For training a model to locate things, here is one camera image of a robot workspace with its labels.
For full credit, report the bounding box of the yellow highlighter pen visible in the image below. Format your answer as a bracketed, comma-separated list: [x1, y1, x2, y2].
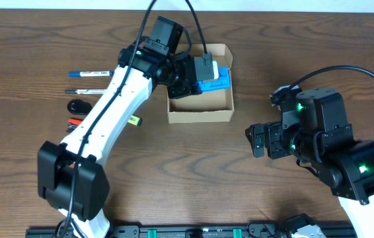
[128, 115, 143, 126]

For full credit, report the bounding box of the blue whiteboard marker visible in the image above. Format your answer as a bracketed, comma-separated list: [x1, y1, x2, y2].
[68, 71, 114, 77]

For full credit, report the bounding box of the brown cardboard box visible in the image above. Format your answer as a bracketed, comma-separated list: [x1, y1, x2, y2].
[167, 44, 235, 124]

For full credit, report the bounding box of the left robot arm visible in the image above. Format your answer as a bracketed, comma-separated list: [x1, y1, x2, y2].
[38, 17, 199, 237]

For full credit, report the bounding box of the red and black stapler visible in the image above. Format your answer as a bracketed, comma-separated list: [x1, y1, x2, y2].
[66, 118, 82, 133]

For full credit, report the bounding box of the black whiteboard marker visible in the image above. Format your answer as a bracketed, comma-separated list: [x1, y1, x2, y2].
[65, 89, 106, 95]

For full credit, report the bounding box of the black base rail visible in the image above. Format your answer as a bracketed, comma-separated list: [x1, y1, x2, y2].
[25, 223, 356, 238]

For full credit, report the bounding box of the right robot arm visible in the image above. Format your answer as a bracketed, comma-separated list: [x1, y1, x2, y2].
[245, 87, 374, 237]

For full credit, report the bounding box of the blue plastic case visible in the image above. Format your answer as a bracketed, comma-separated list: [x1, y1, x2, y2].
[197, 67, 231, 93]

